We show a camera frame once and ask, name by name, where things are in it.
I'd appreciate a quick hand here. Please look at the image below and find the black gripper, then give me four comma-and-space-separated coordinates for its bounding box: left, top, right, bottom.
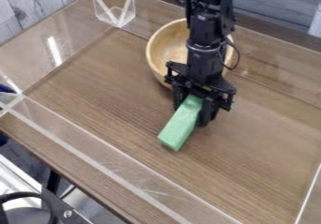
165, 61, 237, 127

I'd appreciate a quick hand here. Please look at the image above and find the green rectangular block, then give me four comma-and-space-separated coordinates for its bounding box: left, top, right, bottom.
157, 95, 203, 151

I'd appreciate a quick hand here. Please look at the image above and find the brown wooden bowl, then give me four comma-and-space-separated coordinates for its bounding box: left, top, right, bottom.
145, 17, 236, 90

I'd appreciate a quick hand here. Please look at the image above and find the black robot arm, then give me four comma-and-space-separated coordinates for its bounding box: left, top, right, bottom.
165, 0, 237, 127

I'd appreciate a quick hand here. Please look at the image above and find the black metal table leg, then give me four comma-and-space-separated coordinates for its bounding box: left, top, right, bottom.
47, 171, 62, 194

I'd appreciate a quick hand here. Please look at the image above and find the grey metal clamp plate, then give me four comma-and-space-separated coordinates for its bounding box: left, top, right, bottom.
42, 189, 92, 224

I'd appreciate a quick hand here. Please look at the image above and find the clear acrylic corner bracket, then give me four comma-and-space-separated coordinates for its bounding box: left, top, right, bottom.
91, 0, 135, 28

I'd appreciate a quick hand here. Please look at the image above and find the clear acrylic front wall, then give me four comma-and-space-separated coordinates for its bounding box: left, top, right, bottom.
0, 76, 241, 224

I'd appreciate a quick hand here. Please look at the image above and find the black cable loop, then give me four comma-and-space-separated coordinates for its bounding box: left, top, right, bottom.
0, 191, 58, 224

